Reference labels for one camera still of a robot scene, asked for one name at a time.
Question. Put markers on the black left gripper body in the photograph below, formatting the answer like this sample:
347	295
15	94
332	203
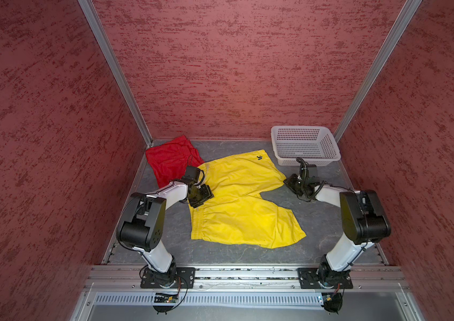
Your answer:
200	196

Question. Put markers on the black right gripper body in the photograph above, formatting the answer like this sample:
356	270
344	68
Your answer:
296	184

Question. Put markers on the yellow shorts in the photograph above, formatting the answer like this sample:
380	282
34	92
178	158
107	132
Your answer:
237	213

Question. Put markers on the white plastic laundry basket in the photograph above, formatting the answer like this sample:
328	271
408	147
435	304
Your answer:
315	145

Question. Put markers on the red shorts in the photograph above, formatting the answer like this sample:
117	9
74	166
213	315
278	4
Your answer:
169	161

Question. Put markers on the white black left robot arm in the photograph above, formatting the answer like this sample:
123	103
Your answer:
141	227

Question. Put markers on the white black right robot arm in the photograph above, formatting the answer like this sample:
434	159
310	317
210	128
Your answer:
364	224

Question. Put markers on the left small circuit board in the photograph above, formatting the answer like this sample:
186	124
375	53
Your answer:
161	298

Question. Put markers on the small circuit board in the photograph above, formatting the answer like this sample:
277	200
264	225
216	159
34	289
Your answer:
326	298
161	298

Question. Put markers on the right small circuit board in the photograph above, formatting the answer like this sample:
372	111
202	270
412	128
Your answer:
326	298

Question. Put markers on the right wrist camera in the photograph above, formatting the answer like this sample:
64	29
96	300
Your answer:
308	173

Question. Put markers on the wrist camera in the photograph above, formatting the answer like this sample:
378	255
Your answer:
308	173
194	175

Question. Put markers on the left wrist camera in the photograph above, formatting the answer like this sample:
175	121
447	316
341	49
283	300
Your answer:
194	175

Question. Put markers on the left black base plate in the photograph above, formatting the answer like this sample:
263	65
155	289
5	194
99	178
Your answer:
175	278

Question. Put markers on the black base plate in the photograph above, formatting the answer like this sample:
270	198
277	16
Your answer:
323	279
175	278

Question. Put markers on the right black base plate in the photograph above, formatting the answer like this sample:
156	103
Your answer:
323	279

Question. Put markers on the aluminium front rail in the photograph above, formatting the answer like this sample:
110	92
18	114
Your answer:
251	278

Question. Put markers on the white slotted cable duct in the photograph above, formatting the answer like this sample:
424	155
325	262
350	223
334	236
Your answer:
230	299

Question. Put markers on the right corner aluminium post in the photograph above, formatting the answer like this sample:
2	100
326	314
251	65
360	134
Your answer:
397	30

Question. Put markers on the corner aluminium post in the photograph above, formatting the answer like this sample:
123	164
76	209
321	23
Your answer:
397	30
106	48

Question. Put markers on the left corner aluminium post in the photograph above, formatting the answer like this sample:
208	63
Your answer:
106	48

